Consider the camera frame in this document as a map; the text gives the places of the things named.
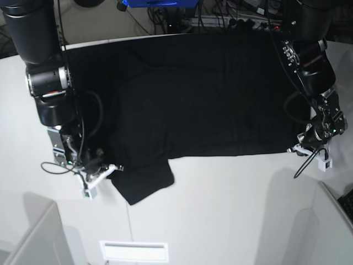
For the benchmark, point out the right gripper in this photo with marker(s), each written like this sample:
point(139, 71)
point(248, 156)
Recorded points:
point(70, 150)

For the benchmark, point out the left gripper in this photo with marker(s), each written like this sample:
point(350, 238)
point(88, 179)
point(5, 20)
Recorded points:
point(328, 122)

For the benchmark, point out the dark navy T-shirt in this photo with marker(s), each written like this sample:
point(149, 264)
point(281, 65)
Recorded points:
point(219, 94)

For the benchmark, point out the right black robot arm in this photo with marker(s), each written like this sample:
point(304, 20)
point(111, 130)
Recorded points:
point(34, 31)

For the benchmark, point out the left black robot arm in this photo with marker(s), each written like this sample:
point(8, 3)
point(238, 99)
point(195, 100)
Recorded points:
point(304, 27)

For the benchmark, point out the black keyboard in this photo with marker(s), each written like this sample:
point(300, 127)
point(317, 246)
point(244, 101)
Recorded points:
point(346, 201)

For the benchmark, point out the white power strip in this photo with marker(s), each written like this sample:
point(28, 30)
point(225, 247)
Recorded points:
point(218, 21)

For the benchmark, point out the blue box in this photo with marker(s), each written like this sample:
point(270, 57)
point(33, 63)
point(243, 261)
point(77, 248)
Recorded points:
point(160, 3)

